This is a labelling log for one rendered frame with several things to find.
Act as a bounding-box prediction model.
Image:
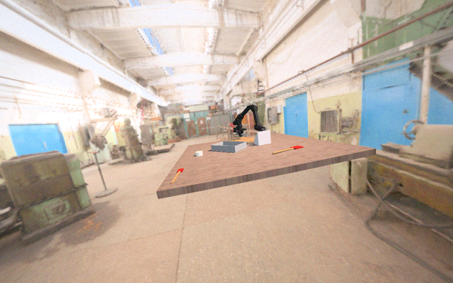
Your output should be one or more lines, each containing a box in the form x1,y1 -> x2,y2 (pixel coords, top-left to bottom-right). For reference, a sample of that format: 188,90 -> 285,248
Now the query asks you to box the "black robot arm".
233,104 -> 266,132

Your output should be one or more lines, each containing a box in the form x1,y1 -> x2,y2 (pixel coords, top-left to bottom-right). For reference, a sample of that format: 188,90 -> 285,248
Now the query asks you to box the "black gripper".
233,125 -> 247,137

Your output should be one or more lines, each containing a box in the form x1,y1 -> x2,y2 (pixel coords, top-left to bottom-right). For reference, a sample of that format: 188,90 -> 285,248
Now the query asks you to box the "orange flat board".
229,137 -> 255,143

